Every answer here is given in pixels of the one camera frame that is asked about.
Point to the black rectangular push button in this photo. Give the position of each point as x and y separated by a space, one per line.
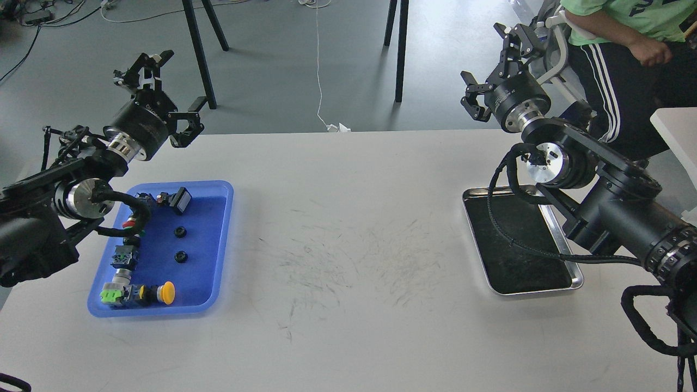
177 201

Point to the person in green shirt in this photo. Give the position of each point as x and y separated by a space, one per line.
631 58

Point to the blue plastic tray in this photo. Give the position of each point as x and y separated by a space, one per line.
197 281

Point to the black table leg right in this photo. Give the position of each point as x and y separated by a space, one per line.
402 40

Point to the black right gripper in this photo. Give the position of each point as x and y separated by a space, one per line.
519 98

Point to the silver metal tray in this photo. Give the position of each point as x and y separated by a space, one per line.
510 236

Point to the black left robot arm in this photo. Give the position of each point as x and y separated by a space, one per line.
46 215

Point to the red green pilot light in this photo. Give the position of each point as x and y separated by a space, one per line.
135 237

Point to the black green contact block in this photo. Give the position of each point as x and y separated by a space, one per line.
125 257

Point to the white office chair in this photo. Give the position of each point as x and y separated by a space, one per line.
553 28

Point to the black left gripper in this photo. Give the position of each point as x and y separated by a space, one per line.
144 117

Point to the black table leg left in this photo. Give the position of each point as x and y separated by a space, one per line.
197 44

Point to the small black gear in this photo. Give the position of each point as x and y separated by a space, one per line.
181 257
180 232

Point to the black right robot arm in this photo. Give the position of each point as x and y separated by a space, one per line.
607 200

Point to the yellow mushroom push button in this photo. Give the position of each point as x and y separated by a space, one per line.
144 295

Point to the white side table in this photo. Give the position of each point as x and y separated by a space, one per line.
677 126

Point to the green and grey switch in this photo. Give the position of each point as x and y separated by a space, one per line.
115 292

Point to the black table leg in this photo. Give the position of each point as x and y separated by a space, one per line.
402 40
197 44

